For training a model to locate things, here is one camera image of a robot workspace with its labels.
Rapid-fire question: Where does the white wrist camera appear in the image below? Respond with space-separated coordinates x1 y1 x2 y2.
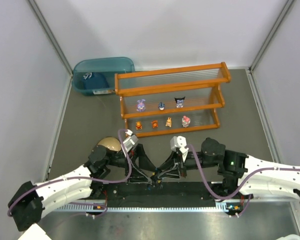
170 135 189 155
123 129 138 153

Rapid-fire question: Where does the blue cap in bin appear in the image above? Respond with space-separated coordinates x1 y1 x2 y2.
82 72 109 90

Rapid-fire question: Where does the beige round bowl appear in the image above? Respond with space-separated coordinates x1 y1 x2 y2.
96 136 121 152

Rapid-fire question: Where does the purple rabbit toy figure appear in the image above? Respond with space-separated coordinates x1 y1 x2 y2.
136 99 146 113

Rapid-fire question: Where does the black purple small toy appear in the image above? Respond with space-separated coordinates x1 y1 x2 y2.
174 96 186 108

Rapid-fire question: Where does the black spiky toy figure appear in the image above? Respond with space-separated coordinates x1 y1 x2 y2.
150 172 162 187

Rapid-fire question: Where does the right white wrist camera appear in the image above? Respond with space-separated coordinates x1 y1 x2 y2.
170 135 189 155

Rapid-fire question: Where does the blue small toy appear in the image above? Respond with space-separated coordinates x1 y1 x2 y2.
158 102 166 111

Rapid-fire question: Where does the orange wooden shelf rack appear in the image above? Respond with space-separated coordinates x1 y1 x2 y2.
114 62 232 138

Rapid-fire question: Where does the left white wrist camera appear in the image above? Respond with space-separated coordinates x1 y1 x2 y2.
123 129 138 153

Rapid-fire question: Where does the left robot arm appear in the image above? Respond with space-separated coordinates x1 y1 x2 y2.
7 144 156 232

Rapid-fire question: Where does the yellow bear toy figure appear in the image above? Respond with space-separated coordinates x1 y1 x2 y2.
135 121 143 131

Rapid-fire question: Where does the white object bottom left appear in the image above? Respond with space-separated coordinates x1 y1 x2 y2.
18 223 51 240

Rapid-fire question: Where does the grey slotted cable duct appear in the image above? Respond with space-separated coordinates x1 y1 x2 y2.
55 202 243 213

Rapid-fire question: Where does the orange tiger toy figure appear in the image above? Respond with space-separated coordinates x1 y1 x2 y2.
151 120 158 129

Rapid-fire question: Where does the pink rabbit toy figure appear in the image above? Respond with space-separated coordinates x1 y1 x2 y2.
181 115 191 128

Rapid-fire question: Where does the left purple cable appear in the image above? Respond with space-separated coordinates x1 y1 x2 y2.
6 129 135 218

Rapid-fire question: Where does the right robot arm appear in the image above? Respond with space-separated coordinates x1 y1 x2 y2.
155 136 300 200

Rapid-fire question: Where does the teal plastic bin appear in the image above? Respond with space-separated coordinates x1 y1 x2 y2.
72 56 135 96

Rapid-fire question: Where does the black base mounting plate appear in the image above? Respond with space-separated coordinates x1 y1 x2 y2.
80 181 216 208

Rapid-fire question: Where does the tan rabbit toy figure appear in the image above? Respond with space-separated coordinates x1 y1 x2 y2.
165 117 172 128

